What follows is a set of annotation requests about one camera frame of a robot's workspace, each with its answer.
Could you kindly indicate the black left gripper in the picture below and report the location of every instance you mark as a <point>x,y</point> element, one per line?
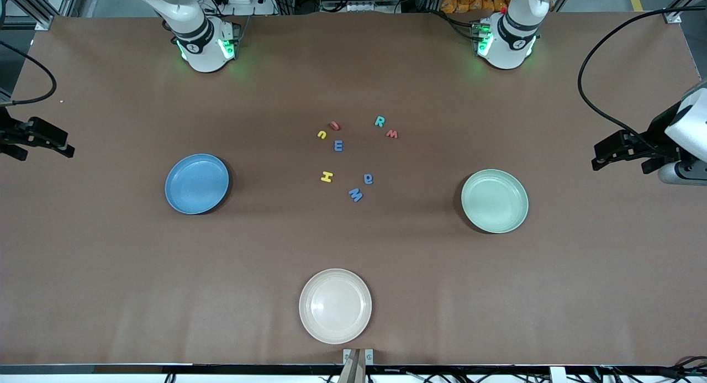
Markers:
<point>655,135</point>

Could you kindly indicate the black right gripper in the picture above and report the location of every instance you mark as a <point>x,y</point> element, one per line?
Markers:
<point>12,133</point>

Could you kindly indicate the teal foam letter R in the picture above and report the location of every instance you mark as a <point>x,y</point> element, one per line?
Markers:
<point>378,121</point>

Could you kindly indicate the blue uppercase foam letter M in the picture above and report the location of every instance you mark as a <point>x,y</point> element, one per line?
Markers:
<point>355,195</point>

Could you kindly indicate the yellow foam letter H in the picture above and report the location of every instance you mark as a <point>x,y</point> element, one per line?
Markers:
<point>326,177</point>

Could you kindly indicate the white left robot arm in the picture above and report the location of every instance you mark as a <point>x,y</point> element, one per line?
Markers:
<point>511,46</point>

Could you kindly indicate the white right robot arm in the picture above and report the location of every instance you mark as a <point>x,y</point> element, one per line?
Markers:
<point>201,51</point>

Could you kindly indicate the green plate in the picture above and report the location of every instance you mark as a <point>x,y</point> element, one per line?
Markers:
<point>494,200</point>

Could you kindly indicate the blue plate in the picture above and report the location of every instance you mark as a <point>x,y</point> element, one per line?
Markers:
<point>196,184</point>

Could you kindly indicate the brown table cover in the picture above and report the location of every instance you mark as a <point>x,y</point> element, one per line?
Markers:
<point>353,245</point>

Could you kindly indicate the cream plate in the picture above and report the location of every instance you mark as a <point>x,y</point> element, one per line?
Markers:
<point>335,306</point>

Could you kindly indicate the aluminium frame profile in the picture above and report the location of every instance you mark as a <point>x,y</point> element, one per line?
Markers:
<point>27,1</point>
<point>682,6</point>

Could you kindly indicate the metal mounting bracket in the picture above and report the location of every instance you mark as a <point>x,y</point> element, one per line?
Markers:
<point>346,355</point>

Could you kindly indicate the tan camera post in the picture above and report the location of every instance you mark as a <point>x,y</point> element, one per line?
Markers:
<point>353,372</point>

